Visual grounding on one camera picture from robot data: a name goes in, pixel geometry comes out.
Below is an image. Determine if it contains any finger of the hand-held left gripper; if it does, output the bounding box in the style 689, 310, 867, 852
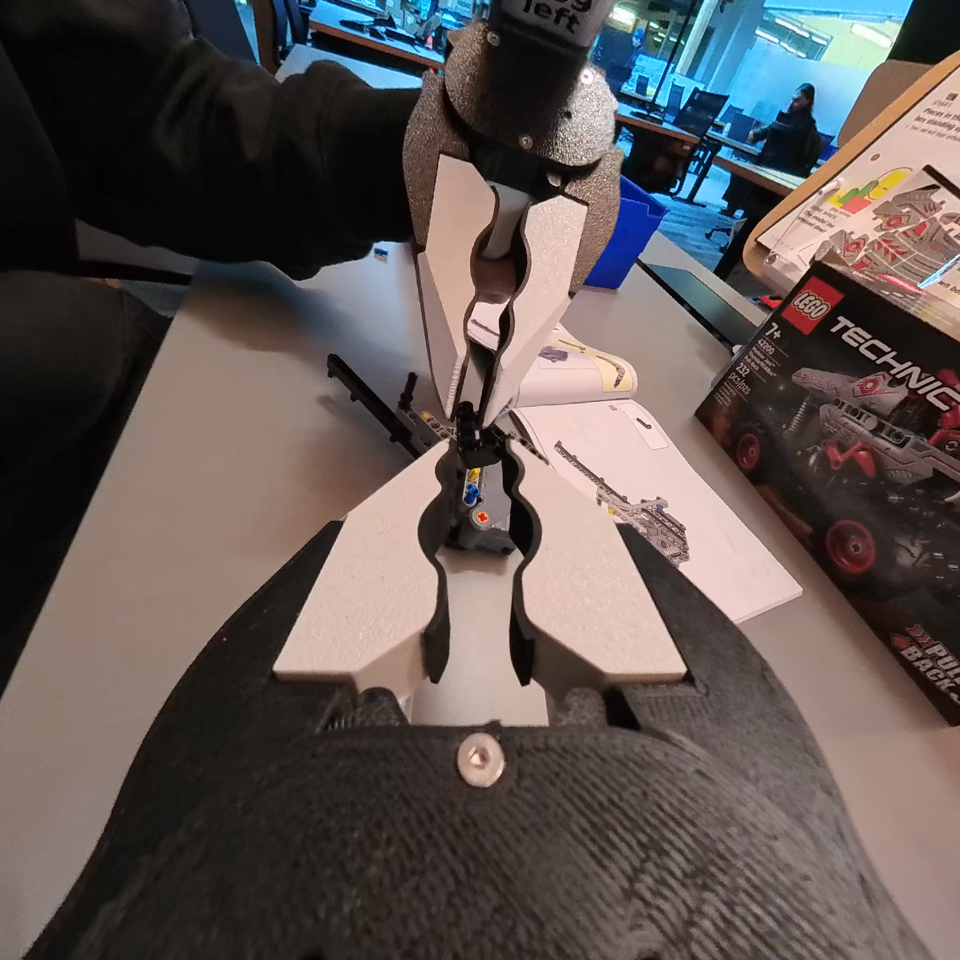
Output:
414, 152, 499, 423
478, 192, 591, 430

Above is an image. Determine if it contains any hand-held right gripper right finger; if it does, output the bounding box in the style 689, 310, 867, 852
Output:
504, 437, 691, 697

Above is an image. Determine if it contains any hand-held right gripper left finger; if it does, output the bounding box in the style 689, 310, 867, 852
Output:
271, 437, 455, 695

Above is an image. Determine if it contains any grey toy brick assembly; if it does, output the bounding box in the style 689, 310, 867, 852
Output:
441, 427, 528, 558

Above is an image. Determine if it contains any person's left forearm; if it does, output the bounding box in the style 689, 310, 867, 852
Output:
75, 56, 421, 285

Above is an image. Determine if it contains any grey desk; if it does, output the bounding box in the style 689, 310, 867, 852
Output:
0, 217, 960, 960

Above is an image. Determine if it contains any person's left hand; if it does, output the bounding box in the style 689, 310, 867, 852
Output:
474, 255, 522, 305

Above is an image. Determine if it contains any blue plastic bin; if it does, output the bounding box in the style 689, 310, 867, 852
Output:
581, 174, 670, 290

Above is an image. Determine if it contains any white instruction booklet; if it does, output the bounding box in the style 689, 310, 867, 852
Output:
463, 318, 805, 625

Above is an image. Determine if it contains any black flat panel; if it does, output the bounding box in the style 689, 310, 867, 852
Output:
637, 261, 762, 350

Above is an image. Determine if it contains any white table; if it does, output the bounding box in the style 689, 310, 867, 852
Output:
273, 41, 444, 90

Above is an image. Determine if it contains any long black brick beam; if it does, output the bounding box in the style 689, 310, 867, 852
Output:
326, 354, 451, 460

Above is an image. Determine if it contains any row of office desks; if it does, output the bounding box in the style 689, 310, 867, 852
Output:
307, 0, 826, 200

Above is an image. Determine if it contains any wooden board with chart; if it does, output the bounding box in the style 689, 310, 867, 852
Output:
741, 45, 960, 316

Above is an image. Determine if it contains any printed instruction sheet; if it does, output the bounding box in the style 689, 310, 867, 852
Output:
753, 71, 960, 301

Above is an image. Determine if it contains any black toy set box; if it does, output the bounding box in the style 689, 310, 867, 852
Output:
693, 258, 960, 727

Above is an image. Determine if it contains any cardboard box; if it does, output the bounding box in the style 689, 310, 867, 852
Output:
836, 56, 946, 147

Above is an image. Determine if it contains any person's body in black clothing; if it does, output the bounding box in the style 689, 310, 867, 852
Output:
0, 0, 226, 699

